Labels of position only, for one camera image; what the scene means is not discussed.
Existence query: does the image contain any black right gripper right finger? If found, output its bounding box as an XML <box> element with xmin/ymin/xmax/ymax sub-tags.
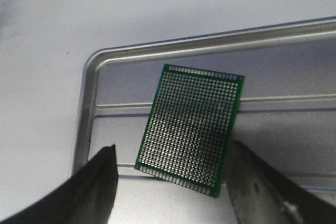
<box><xmin>225</xmin><ymin>141</ymin><xmax>335</xmax><ymax>223</ymax></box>

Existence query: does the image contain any silver metal tray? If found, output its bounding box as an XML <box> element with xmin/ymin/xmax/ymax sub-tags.
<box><xmin>72</xmin><ymin>17</ymin><xmax>335</xmax><ymax>223</ymax></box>

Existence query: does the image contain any green perfboard circuit board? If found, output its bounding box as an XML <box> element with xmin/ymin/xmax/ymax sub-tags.
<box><xmin>134</xmin><ymin>65</ymin><xmax>245</xmax><ymax>198</ymax></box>

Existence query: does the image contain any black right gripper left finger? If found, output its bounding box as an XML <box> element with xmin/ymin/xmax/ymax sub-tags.
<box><xmin>2</xmin><ymin>145</ymin><xmax>119</xmax><ymax>223</ymax></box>

